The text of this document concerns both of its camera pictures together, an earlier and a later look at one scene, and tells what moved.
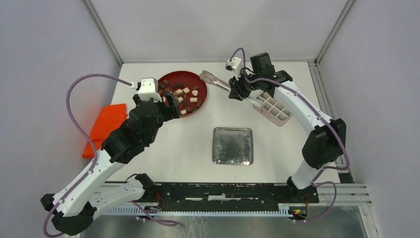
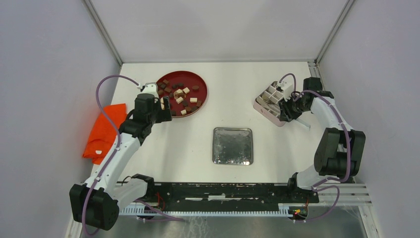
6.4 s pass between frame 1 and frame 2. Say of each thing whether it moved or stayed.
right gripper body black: moved
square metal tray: stayed
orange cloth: stayed
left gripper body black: stayed
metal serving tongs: moved
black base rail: stayed
